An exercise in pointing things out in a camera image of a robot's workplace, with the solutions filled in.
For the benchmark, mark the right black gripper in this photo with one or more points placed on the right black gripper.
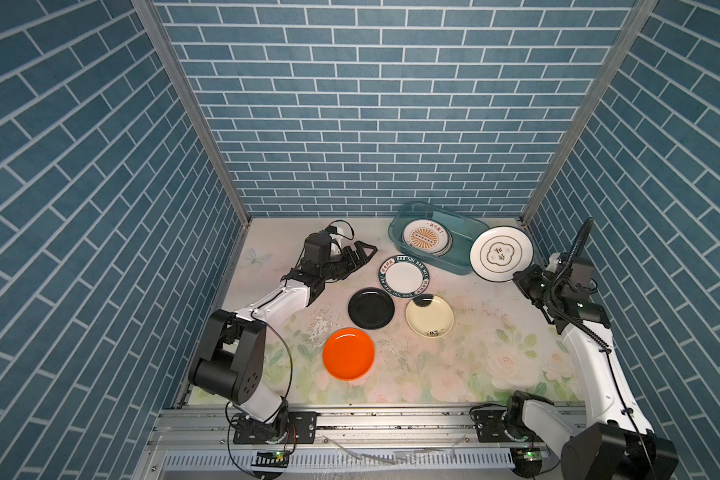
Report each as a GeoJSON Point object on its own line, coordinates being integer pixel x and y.
{"type": "Point", "coordinates": [524, 276]}

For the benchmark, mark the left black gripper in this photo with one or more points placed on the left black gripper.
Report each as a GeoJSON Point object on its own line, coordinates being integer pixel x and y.
{"type": "Point", "coordinates": [349, 260]}

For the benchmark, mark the white plate quatrefoil line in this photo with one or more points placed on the white plate quatrefoil line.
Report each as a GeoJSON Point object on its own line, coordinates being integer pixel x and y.
{"type": "Point", "coordinates": [500, 252]}

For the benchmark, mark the green rim HAO SHI plate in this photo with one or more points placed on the green rim HAO SHI plate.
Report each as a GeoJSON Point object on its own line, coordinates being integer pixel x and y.
{"type": "Point", "coordinates": [403, 276]}

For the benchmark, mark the black round plate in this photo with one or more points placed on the black round plate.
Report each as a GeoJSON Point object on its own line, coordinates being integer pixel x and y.
{"type": "Point", "coordinates": [371, 308]}

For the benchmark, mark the white plate orange sunburst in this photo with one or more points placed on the white plate orange sunburst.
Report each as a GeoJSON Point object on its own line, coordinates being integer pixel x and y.
{"type": "Point", "coordinates": [428, 236]}

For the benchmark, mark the orange round plate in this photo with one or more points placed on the orange round plate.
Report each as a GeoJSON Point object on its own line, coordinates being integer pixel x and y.
{"type": "Point", "coordinates": [348, 354]}

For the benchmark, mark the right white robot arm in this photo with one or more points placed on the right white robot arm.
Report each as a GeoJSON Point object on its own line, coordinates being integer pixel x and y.
{"type": "Point", "coordinates": [617, 441]}

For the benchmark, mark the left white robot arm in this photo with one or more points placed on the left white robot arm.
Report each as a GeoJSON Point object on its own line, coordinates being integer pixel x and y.
{"type": "Point", "coordinates": [229, 358]}

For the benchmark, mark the translucent teal plastic bin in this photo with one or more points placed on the translucent teal plastic bin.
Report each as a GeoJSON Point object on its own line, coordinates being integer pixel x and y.
{"type": "Point", "coordinates": [464, 231]}

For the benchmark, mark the cream plate black flower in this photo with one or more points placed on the cream plate black flower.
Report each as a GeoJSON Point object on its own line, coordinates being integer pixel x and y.
{"type": "Point", "coordinates": [429, 316]}

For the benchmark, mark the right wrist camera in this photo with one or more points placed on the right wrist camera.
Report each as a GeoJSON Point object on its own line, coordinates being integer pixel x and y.
{"type": "Point", "coordinates": [554, 262]}

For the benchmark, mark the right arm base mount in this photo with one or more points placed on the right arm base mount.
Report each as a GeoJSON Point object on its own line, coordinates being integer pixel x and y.
{"type": "Point", "coordinates": [492, 426]}

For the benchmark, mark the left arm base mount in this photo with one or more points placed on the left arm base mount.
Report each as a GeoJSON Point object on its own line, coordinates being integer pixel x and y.
{"type": "Point", "coordinates": [297, 427]}

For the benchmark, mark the aluminium front rail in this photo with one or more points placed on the aluminium front rail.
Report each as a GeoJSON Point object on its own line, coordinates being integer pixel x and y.
{"type": "Point", "coordinates": [351, 442]}

